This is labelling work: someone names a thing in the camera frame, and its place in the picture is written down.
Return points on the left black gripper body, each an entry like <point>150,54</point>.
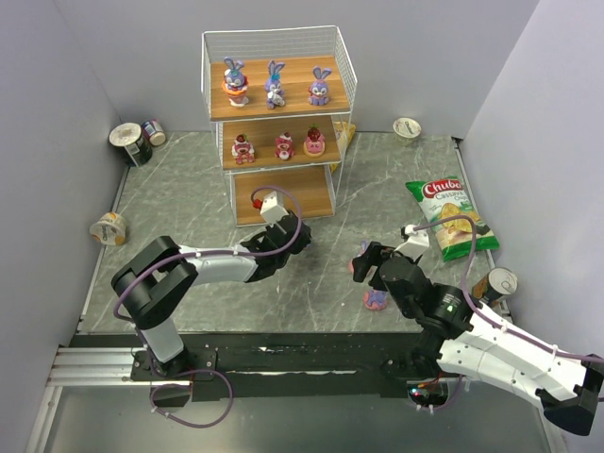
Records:
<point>293,229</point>

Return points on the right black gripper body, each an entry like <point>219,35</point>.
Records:
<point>374,260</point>

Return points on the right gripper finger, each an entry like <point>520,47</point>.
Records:
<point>372,257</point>
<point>376,282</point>

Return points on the purple bunny candle donut toy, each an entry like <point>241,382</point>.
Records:
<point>375,300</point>

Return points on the pink bear roll cake toy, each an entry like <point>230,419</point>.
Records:
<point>284,146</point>

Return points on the strawberry cake slice toy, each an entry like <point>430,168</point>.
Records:
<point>242,150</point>

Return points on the pink bear strawberry donut toy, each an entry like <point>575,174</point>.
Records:
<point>314,144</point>

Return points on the purple bunny red bow toy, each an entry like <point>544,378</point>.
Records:
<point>318,89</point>

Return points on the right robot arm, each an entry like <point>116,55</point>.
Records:
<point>465,337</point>

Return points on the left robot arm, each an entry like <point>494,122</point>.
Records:
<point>152,284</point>

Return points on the green chips bag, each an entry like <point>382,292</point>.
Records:
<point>443,198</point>

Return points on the tin can orange label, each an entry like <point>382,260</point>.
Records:
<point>498,284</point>

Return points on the yellow snack packet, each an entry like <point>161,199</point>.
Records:
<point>343,135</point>

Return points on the white yogurt cup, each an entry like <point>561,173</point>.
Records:
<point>406,130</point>

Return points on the tipped paper cup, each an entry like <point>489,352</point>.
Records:
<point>110,229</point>

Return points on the blue white small can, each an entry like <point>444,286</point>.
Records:
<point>153,132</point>

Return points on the dark paper cup white lid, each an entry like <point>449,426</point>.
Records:
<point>132,145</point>

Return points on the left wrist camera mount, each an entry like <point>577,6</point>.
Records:
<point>275,214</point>

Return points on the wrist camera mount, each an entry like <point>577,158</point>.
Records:
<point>414,243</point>
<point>275,214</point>

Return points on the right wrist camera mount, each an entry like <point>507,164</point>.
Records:
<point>414,243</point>

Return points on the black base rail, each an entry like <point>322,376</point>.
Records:
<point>217,365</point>

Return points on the white wire wooden shelf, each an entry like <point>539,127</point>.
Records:
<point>314,182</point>

